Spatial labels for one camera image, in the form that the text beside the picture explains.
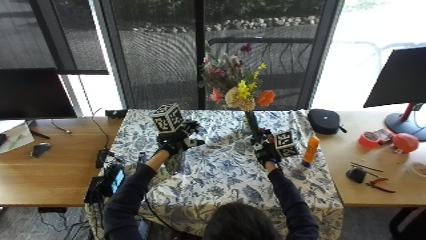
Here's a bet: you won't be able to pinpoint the dark office chair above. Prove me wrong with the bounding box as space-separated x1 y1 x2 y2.
387 207 426 240

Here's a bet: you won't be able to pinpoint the thin wooden stick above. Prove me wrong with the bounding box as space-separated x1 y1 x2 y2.
350 161 385 173

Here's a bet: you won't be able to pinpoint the black oval case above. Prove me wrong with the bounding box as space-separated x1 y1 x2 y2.
306 108 349 136

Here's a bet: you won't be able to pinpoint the mixed flower bouquet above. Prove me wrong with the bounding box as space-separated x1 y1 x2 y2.
198 43 278 141

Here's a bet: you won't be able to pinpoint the black cable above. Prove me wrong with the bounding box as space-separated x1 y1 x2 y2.
77 74 112 152

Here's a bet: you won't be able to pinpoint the black monitor with red stand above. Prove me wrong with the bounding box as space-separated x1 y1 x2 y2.
362 46 426 142

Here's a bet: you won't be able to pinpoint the person's right hand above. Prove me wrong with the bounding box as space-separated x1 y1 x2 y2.
249 128 284 167

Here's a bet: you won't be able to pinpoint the dark computer mouse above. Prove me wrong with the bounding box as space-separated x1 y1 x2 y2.
29 142 53 159

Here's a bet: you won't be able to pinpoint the white marker cube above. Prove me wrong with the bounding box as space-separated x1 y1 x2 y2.
272 131 301 159
149 103 185 135

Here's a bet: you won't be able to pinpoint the small black adapter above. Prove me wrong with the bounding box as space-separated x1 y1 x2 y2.
94 149 112 169

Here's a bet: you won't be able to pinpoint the blue floral tablecloth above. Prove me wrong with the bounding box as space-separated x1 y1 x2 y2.
84 108 345 240

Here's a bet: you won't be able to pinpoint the red round ball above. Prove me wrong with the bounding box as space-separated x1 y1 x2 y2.
391 132 421 154

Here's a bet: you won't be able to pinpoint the small black round object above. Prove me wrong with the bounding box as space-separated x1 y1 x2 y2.
345 166 367 184

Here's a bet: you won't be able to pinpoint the white paper sheet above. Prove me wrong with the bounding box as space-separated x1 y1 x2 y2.
0 121 36 155

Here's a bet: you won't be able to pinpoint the orange bottle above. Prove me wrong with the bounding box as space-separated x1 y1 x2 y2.
301 135 321 169

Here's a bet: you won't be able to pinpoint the small black camera box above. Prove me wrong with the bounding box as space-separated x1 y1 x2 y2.
104 109 128 120

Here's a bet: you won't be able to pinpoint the person's left hand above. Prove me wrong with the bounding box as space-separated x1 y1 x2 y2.
156 119 206 156

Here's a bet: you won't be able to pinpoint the white tape roll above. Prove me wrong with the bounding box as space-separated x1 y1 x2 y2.
406 161 426 178

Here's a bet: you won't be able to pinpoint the red tape roll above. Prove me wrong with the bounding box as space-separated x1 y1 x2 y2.
357 131 383 149

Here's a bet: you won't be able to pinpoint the phone with lit screen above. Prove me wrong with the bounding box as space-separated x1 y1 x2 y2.
109 169 126 194

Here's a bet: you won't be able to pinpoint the red handled pliers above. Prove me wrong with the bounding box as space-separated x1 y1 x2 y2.
365 177 397 194

